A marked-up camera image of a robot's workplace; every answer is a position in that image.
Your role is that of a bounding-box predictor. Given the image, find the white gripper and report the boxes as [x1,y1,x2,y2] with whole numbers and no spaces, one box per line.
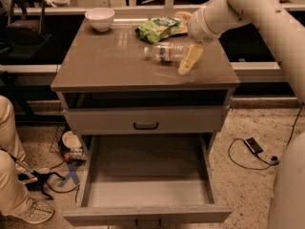
[174,8,219,74]

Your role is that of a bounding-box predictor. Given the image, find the clear plastic water bottle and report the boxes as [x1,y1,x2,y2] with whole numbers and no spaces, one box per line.
[143,42,188,62]

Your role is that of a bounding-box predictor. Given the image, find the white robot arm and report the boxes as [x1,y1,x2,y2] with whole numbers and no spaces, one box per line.
[175,0,305,229]

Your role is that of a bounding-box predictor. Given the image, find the grey drawer cabinet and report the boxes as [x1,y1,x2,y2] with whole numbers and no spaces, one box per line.
[51,8,241,229]

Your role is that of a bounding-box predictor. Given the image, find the closed grey drawer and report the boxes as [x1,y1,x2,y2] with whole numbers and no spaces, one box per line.
[63,106,229,135]

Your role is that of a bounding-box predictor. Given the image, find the open grey drawer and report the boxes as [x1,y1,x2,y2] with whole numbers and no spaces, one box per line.
[64,134,232,229]

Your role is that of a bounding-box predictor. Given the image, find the green snack bag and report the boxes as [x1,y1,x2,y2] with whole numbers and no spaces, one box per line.
[135,16,188,44]

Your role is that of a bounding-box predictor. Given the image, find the white ceramic bowl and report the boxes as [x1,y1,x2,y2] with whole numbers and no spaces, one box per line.
[85,8,114,31]

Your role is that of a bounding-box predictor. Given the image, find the black phone on floor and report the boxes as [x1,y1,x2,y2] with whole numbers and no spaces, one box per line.
[244,137,263,155]

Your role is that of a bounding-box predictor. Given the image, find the black chair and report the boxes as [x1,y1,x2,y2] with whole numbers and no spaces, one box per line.
[0,0,51,59]

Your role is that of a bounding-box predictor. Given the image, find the black tripod stand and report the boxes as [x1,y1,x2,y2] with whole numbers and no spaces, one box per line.
[1,148,65,200]

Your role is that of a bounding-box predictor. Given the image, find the white knit sneaker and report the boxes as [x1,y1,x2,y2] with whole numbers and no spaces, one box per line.
[10,198,54,224]

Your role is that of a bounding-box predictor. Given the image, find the person leg beige trousers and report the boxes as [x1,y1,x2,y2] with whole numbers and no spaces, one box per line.
[0,96,31,216]

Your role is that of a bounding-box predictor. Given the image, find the black floor cable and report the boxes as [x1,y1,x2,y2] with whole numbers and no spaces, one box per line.
[227,102,305,172]

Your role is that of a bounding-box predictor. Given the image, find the black wire basket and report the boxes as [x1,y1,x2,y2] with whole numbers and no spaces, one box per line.
[51,125,87,162]

